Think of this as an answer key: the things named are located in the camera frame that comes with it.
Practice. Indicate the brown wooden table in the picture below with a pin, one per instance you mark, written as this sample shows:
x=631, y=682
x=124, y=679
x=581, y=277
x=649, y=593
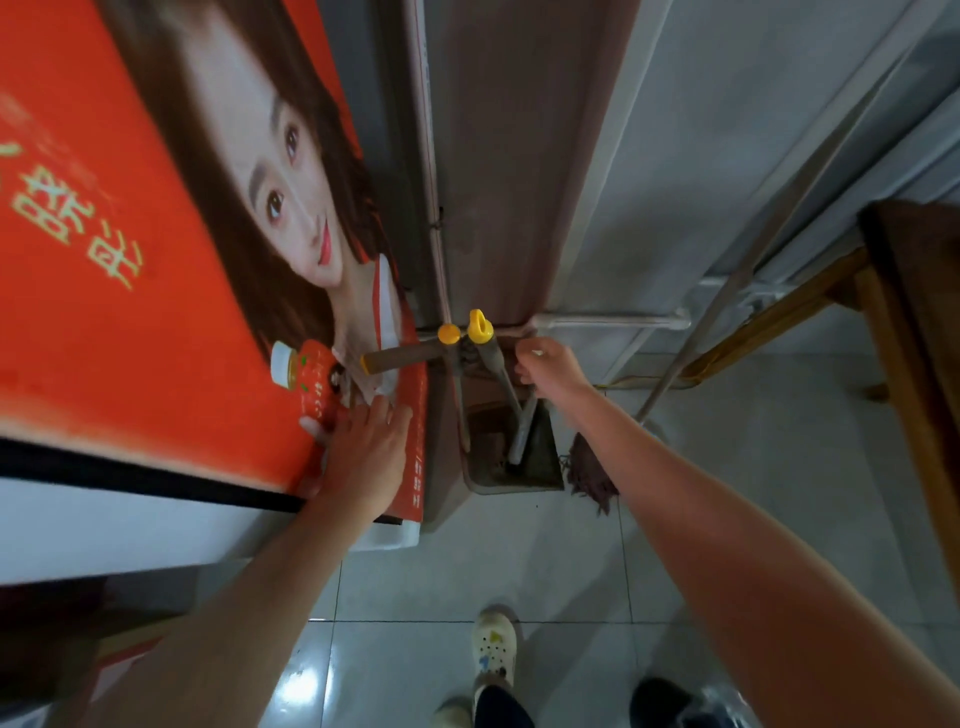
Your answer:
x=915, y=315

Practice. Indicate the person's right fingers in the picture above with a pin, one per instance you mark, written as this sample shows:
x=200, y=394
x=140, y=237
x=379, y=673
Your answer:
x=531, y=364

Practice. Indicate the person's left fingers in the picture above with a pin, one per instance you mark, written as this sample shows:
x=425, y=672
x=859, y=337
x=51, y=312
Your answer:
x=367, y=420

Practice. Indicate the black shoe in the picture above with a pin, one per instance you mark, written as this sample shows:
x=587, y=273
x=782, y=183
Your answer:
x=664, y=705

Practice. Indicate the long metal mop pole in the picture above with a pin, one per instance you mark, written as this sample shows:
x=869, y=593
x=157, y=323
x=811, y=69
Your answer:
x=757, y=244

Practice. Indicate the person's left forearm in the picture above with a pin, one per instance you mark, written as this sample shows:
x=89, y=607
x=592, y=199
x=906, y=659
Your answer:
x=247, y=622

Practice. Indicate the white level pipe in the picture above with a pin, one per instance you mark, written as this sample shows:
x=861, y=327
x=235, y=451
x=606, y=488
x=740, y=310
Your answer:
x=607, y=322

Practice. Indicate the person's right forearm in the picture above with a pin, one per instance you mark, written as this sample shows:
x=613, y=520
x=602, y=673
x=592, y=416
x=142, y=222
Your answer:
x=750, y=592

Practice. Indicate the thin white upright pipe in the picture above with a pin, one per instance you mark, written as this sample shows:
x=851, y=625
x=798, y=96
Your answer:
x=429, y=150

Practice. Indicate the person's left hand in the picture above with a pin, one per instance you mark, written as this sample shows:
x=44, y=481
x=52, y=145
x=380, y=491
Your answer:
x=364, y=465

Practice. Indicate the white fridge with red poster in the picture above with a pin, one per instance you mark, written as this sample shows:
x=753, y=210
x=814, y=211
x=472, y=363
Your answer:
x=127, y=300

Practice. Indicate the dark red mop head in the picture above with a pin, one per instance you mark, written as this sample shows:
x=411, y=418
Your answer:
x=592, y=469

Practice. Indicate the dark brown wooden furniture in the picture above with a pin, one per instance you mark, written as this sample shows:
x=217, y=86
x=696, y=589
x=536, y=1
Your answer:
x=52, y=637

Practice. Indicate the white clog shoe with charms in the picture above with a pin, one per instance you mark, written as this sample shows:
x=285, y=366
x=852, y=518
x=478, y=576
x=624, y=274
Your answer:
x=495, y=645

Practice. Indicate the person's dark trouser leg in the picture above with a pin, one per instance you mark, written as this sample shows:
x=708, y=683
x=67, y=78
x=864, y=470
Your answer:
x=501, y=709

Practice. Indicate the person's right hand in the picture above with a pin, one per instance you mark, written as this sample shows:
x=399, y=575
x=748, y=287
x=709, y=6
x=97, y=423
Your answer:
x=553, y=371

